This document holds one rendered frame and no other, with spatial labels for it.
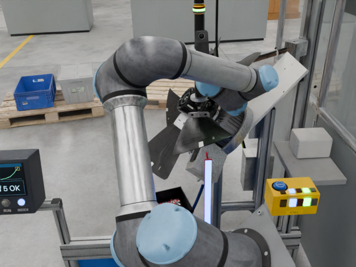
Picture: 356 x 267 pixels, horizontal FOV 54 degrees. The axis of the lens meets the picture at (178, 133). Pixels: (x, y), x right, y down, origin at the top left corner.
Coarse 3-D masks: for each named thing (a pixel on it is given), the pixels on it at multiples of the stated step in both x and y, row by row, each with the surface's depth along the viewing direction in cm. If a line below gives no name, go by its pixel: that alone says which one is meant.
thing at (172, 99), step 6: (168, 96) 184; (174, 96) 175; (168, 102) 184; (174, 102) 175; (168, 108) 184; (174, 108) 176; (168, 114) 184; (174, 114) 178; (168, 120) 185; (174, 120) 179
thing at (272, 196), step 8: (272, 184) 123; (288, 184) 123; (296, 184) 123; (304, 184) 123; (312, 184) 122; (272, 192) 119; (288, 192) 119; (296, 192) 119; (304, 192) 119; (312, 192) 119; (272, 200) 119; (288, 200) 119; (272, 208) 120; (280, 208) 120; (288, 208) 120; (296, 208) 121; (304, 208) 121; (312, 208) 121
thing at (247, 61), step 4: (256, 52) 136; (260, 52) 141; (248, 56) 131; (252, 56) 136; (256, 56) 141; (244, 60) 134; (248, 60) 139; (252, 60) 142; (244, 64) 140; (248, 64) 143
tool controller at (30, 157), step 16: (0, 160) 108; (16, 160) 108; (32, 160) 113; (0, 176) 109; (16, 176) 110; (32, 176) 112; (0, 192) 111; (16, 192) 111; (32, 192) 112; (0, 208) 112; (16, 208) 112; (32, 208) 113
